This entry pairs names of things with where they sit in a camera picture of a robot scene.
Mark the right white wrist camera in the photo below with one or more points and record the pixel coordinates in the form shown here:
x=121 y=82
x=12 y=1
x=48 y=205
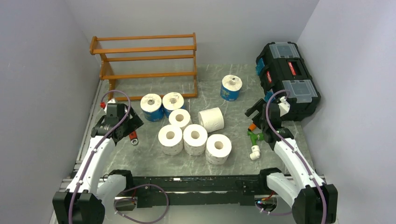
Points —
x=284 y=106

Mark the white roll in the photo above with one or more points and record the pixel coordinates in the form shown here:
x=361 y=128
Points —
x=195 y=138
x=218 y=148
x=180 y=118
x=171 y=139

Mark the blue wrapped roll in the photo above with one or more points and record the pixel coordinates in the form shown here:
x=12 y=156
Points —
x=172 y=101
x=230 y=87
x=152 y=107

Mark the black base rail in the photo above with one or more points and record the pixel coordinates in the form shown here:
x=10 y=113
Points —
x=150 y=191

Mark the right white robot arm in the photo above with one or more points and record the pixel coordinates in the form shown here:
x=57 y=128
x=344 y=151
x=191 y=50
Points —
x=311 y=200

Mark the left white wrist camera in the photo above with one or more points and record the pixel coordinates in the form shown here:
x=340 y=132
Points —
x=104 y=105

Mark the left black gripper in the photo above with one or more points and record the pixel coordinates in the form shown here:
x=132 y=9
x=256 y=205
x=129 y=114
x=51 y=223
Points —
x=134 y=122

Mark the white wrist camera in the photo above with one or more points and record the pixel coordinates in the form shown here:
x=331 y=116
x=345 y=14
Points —
x=284 y=106
x=104 y=105

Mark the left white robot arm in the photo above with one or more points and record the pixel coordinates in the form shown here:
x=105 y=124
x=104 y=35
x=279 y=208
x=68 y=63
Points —
x=85 y=201

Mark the white roll sideways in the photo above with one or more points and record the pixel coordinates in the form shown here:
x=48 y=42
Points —
x=211 y=119

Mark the red handled tool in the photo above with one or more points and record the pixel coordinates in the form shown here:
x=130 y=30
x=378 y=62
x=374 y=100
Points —
x=133 y=138

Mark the black plastic toolbox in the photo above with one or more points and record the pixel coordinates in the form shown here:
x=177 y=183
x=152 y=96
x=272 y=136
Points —
x=280 y=66

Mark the green and white pipe fitting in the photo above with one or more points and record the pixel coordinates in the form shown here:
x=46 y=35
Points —
x=255 y=148

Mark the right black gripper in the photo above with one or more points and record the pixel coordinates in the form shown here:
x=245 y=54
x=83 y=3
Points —
x=258 y=106

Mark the orange wooden two-tier shelf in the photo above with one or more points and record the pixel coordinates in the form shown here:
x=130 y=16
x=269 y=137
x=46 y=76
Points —
x=148 y=57

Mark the blue wrapped roll middle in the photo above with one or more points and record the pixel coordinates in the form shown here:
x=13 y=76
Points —
x=172 y=101

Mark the blue wrapped roll far right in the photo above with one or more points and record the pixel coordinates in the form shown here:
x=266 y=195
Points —
x=230 y=87

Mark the blue wrapped roll left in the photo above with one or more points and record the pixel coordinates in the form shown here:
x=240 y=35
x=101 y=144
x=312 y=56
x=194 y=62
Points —
x=152 y=107

